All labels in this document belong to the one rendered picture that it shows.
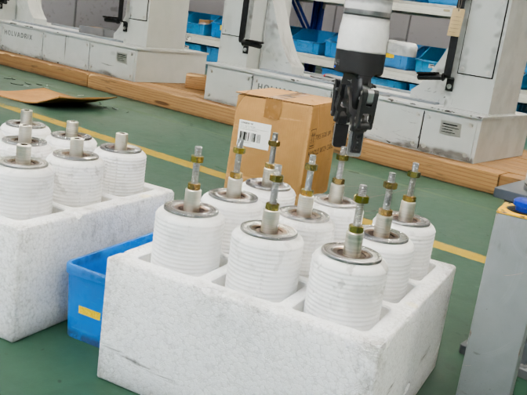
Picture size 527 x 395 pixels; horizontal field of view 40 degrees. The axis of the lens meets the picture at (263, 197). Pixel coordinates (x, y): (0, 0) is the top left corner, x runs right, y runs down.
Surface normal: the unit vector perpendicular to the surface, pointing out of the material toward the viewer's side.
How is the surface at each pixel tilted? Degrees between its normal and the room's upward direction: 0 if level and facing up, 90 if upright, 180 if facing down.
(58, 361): 0
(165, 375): 90
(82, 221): 90
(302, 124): 90
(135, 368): 90
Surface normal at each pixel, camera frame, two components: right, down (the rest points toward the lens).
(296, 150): -0.39, 0.17
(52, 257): 0.87, 0.23
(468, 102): -0.62, 0.11
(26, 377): 0.14, -0.96
